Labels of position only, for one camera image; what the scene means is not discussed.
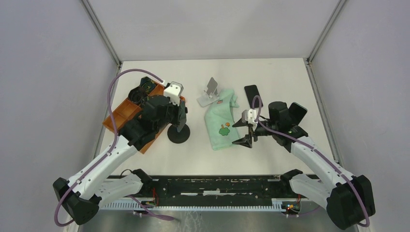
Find white folding phone stand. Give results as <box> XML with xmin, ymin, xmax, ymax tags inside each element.
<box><xmin>197</xmin><ymin>77</ymin><xmax>220</xmax><ymax>107</ymax></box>

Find black clamp phone stand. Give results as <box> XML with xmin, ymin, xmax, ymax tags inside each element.
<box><xmin>167</xmin><ymin>125</ymin><xmax>190</xmax><ymax>144</ymax></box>

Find black smartphone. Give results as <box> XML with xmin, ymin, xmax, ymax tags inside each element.
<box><xmin>244</xmin><ymin>85</ymin><xmax>264</xmax><ymax>108</ymax></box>

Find orange compartment tray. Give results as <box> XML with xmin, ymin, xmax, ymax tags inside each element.
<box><xmin>103</xmin><ymin>82</ymin><xmax>186</xmax><ymax>154</ymax></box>

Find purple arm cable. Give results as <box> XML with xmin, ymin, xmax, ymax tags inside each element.
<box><xmin>251</xmin><ymin>95</ymin><xmax>370</xmax><ymax>228</ymax></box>
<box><xmin>54</xmin><ymin>68</ymin><xmax>167</xmax><ymax>227</ymax></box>

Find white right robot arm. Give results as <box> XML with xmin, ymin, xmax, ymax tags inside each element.
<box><xmin>232</xmin><ymin>101</ymin><xmax>376</xmax><ymax>230</ymax></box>

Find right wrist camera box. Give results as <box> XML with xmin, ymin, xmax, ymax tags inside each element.
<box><xmin>241</xmin><ymin>109</ymin><xmax>258</xmax><ymax>125</ymax></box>

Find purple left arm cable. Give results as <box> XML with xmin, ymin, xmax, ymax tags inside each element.
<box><xmin>54</xmin><ymin>68</ymin><xmax>167</xmax><ymax>227</ymax></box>

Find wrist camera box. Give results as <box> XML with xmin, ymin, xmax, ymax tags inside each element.
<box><xmin>163</xmin><ymin>82</ymin><xmax>184</xmax><ymax>106</ymax></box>
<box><xmin>241</xmin><ymin>109</ymin><xmax>258</xmax><ymax>125</ymax></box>

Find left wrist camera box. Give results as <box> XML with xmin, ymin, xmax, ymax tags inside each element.
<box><xmin>163</xmin><ymin>82</ymin><xmax>184</xmax><ymax>106</ymax></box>

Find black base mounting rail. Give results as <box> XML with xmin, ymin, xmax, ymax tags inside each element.
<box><xmin>109</xmin><ymin>174</ymin><xmax>321</xmax><ymax>207</ymax></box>

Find rolled dark patterned tie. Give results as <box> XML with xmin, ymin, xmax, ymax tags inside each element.
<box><xmin>139</xmin><ymin>76</ymin><xmax>158</xmax><ymax>94</ymax></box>

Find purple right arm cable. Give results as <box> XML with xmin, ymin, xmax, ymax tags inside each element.
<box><xmin>251</xmin><ymin>95</ymin><xmax>370</xmax><ymax>228</ymax></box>

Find green cartoon towel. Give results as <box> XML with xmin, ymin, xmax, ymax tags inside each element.
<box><xmin>204</xmin><ymin>89</ymin><xmax>239</xmax><ymax>151</ymax></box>

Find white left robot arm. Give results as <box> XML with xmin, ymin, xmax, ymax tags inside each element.
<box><xmin>53</xmin><ymin>95</ymin><xmax>188</xmax><ymax>227</ymax></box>

